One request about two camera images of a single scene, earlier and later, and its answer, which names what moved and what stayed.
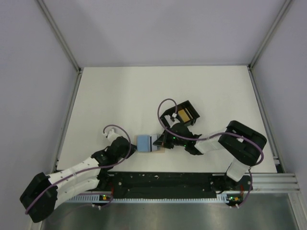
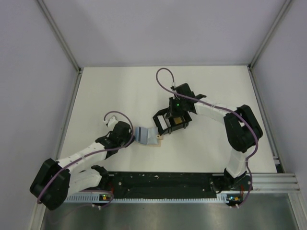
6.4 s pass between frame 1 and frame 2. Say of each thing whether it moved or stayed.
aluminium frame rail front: stayed
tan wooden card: moved
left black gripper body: moved
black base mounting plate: stayed
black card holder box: moved
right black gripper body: moved
